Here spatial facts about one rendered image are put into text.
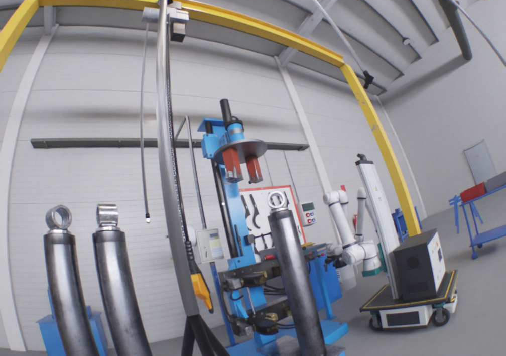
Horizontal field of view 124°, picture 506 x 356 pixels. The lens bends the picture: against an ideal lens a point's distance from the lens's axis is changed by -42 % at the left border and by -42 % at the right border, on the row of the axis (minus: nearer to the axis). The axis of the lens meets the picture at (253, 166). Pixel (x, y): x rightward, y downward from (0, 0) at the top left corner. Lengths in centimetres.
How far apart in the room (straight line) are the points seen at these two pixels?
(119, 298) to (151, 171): 311
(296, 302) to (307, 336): 32
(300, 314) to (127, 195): 317
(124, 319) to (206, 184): 339
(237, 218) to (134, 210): 197
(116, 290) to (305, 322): 136
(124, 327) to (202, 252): 168
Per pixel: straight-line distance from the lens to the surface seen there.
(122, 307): 142
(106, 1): 315
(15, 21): 293
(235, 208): 264
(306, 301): 193
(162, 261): 392
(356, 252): 224
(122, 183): 412
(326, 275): 393
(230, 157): 221
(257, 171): 248
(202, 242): 286
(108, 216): 147
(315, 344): 207
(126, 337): 146
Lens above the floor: 125
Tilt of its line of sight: 19 degrees up
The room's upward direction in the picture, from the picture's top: 14 degrees counter-clockwise
